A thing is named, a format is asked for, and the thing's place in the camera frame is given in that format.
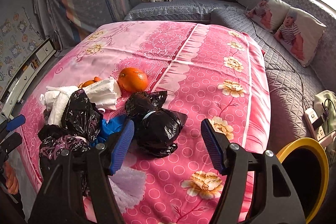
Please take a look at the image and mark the large black plastic bag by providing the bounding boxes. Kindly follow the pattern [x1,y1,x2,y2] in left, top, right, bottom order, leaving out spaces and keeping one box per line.
[37,88,104,196]

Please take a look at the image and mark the cartoon print wall cloth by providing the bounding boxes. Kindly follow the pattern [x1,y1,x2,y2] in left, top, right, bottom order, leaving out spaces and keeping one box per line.
[1,8,44,95]

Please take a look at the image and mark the baby print pillow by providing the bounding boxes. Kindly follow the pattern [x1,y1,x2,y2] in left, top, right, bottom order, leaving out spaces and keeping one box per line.
[245,0,290,32]
[274,7,327,68]

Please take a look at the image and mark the white bubble wrap piece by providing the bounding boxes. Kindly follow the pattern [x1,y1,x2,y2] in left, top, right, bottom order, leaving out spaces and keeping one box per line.
[108,166,146,214]

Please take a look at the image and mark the white tissue paper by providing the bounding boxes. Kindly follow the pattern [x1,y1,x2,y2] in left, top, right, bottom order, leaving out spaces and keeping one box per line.
[40,77,121,126]

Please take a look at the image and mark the light green cloth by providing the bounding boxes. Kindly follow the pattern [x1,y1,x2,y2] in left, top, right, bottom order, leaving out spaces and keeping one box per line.
[313,90,336,162]

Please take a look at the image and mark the blue plastic glove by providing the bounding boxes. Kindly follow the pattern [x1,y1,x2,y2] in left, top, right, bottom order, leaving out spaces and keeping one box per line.
[89,114,126,147]

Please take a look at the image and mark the grey quilted sofa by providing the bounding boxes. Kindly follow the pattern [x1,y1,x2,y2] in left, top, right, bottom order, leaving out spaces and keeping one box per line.
[125,0,335,152]

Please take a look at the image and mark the whole orange peel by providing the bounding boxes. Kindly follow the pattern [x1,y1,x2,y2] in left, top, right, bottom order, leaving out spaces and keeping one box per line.
[117,67,148,93]

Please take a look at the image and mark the white power strip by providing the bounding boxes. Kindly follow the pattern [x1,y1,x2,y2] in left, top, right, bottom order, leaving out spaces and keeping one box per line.
[304,107,326,141]

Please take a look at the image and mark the person left hand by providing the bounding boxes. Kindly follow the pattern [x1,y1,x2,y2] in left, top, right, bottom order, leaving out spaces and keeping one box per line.
[3,161,19,194]

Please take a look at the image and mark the small black plastic bag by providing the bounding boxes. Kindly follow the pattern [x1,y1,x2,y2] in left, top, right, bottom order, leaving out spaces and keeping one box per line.
[125,91,187,158]

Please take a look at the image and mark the white low drawer cabinet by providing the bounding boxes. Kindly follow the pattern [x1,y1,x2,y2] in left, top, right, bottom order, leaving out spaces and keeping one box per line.
[1,37,56,122]

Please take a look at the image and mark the right baby print pillow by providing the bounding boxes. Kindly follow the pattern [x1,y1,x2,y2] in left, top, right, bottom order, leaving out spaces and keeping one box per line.
[274,7,327,68]

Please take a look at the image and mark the left baby print pillow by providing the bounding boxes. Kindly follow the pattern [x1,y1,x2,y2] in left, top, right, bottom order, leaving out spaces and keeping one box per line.
[245,0,290,32]

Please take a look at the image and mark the pink floral table cloth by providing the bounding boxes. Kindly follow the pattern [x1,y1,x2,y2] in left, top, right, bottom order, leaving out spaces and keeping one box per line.
[16,20,272,224]

